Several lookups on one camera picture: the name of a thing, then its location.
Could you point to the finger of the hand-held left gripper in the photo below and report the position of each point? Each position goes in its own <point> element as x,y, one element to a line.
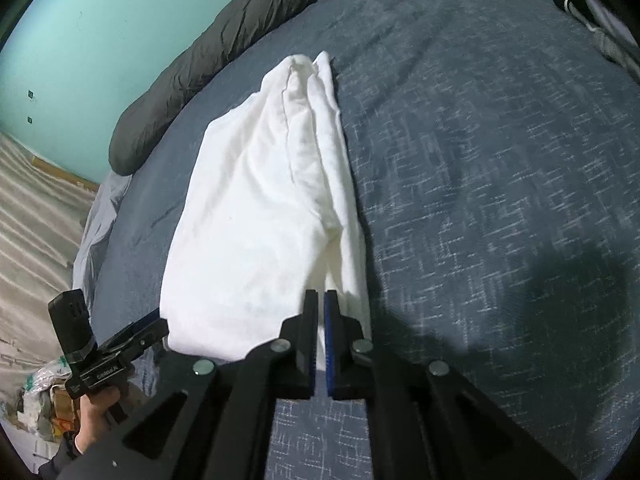
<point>145,319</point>
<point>142,336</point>

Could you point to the light grey blanket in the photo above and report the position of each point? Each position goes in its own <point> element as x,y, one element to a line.
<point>97,230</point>

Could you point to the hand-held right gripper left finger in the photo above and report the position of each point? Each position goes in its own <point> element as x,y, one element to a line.
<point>307,350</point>

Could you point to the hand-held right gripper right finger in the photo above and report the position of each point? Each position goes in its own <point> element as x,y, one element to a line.
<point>330,350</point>

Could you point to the crumpled plastic bag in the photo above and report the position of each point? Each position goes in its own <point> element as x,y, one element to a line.
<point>42,395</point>

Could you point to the dark grey long pillow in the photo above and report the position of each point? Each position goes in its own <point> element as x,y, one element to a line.
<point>210,55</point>

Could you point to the person's left forearm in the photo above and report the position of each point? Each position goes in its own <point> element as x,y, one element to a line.
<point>67,460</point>

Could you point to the blue-grey bed sheet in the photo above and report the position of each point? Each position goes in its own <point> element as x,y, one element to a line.
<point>475,185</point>

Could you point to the person's left hand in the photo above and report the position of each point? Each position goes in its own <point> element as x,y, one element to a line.
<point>95,415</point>

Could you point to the grey folded garment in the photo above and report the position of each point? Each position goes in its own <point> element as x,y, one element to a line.
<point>615,35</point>

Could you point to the white t-shirt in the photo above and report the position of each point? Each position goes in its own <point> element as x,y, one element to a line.
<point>260,200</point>

